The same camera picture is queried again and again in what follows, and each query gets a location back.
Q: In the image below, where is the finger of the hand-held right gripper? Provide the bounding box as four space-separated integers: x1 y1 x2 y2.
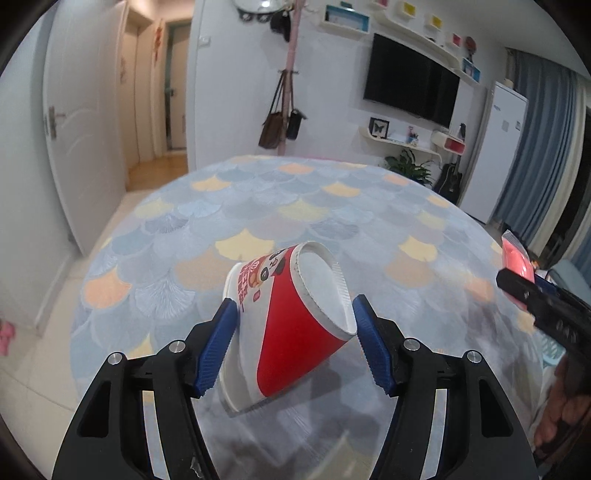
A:
534 271 591 319
496 268 591 349

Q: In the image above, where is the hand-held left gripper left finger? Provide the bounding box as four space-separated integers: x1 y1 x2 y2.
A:
52 298 239 480

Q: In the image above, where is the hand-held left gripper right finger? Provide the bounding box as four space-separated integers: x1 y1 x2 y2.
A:
352 295 541 480

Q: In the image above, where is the red packet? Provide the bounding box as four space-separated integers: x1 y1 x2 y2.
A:
501 231 536 280

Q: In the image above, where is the red and white noodle cup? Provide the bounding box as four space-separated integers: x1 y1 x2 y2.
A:
218 241 358 416

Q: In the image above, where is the person's right hand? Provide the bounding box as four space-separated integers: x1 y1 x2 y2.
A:
534 362 580 453

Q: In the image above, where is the black guitar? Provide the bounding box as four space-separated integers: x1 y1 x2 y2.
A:
431 154 464 206

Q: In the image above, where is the white refrigerator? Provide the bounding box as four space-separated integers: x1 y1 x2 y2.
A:
459 80 529 222

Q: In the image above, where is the blue curtain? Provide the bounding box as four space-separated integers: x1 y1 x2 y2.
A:
492 48 589 252

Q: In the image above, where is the red and white shelf box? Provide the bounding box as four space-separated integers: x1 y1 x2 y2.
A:
431 130 466 155

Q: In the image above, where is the scale-pattern tablecloth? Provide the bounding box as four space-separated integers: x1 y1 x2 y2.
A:
69 154 561 480

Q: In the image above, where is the potted green plant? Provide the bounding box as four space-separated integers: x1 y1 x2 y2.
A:
385 148 435 188

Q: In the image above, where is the brown hanging bag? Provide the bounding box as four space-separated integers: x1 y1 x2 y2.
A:
259 69 289 149

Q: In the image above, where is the black hanging bag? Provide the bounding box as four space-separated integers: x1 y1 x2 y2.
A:
285 108 306 140

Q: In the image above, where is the white door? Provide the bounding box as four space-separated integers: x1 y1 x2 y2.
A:
44 0 127 257

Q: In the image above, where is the glass hallway door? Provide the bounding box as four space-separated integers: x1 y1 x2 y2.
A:
164 21 192 151

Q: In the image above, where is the pink coat rack pole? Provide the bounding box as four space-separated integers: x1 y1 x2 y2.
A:
277 0 305 155

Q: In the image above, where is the black hanging hat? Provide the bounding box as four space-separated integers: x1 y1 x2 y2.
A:
269 9 293 40

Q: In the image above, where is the white curved wall shelf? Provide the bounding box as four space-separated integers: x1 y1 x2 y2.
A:
359 127 441 155

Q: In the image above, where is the black wall television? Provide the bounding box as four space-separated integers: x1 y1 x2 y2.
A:
363 32 461 129

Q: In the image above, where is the long white wall shelf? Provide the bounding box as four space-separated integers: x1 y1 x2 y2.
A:
369 7 462 70

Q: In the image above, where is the blue wall shelf box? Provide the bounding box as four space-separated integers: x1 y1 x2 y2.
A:
323 4 370 31

